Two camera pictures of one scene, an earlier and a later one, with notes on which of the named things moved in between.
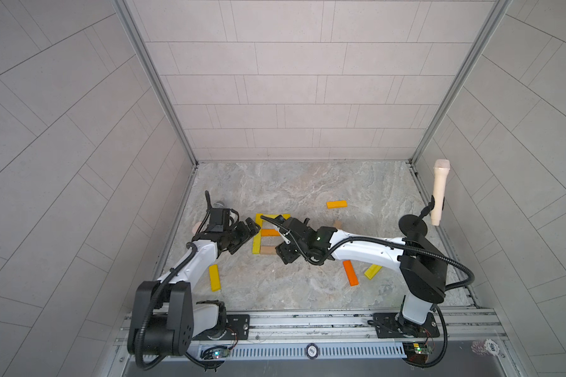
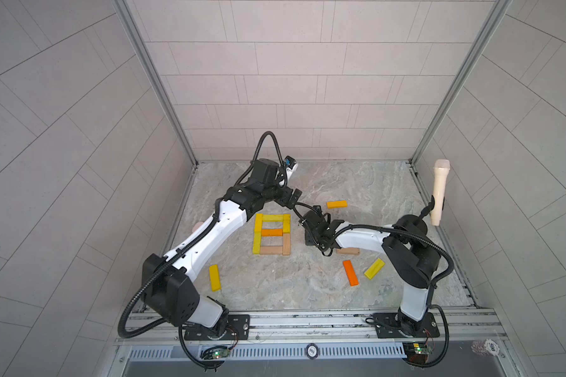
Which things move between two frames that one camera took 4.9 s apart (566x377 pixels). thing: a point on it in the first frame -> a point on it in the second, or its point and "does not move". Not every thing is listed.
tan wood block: [268, 250] does not move
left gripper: [244, 235] -> [284, 192]
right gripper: [283, 250] -> [307, 239]
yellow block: [259, 221] does not move
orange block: [270, 232] does not move
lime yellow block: [256, 245] does not move
